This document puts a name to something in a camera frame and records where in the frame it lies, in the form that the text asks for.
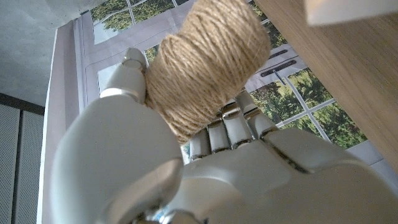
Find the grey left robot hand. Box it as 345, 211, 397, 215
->
49, 46, 398, 224

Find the jute twine spool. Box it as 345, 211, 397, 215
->
144, 0, 273, 146

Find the wooden hanger stick with clips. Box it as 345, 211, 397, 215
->
303, 0, 398, 27

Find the printed forest window backdrop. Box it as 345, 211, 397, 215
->
46, 0, 398, 187

